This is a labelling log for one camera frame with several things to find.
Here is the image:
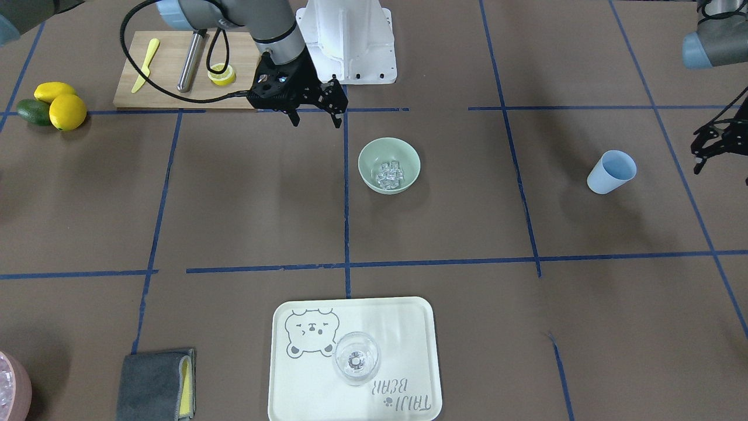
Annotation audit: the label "ice cubes in bowl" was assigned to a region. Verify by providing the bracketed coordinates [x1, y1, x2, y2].
[374, 160, 404, 190]

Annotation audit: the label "grey folded cloth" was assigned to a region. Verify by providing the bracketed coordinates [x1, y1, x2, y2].
[115, 347, 196, 420]

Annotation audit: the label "mint green bowl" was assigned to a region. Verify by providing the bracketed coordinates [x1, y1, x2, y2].
[358, 137, 421, 195]

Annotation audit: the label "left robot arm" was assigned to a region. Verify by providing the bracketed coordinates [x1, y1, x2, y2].
[681, 1, 747, 175]

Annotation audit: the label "green lime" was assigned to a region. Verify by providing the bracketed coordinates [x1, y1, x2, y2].
[16, 98, 53, 127]

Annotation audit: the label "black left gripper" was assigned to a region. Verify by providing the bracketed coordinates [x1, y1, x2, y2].
[690, 88, 747, 175]

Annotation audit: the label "pink bowl with ice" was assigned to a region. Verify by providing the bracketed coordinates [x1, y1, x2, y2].
[1, 351, 32, 420]

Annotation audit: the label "half lemon slice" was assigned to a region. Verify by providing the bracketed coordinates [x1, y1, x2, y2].
[207, 63, 236, 87]

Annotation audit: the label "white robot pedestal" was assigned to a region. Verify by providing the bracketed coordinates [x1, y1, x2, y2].
[296, 1, 398, 85]

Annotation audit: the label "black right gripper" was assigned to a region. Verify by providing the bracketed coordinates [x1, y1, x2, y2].
[247, 47, 348, 129]

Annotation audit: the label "wooden cutting board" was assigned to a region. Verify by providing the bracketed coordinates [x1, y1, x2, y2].
[114, 31, 260, 109]

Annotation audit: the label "yellow plastic knife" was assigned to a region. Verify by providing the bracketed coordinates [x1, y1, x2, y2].
[130, 38, 160, 94]

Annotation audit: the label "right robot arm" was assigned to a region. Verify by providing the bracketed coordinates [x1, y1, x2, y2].
[2, 1, 348, 129]

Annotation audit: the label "clear wine glass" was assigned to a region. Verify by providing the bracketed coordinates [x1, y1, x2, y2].
[333, 332, 381, 387]

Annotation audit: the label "metal handle knife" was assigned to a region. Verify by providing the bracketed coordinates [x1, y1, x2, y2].
[176, 29, 207, 93]

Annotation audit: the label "cream bear tray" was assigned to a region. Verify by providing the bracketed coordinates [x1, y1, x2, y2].
[267, 296, 443, 420]

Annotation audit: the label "light blue plastic cup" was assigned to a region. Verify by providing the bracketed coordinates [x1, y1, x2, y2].
[587, 150, 638, 195]

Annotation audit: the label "yellow lemon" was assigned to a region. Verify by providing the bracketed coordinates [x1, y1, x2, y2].
[34, 81, 77, 104]
[49, 94, 88, 132]

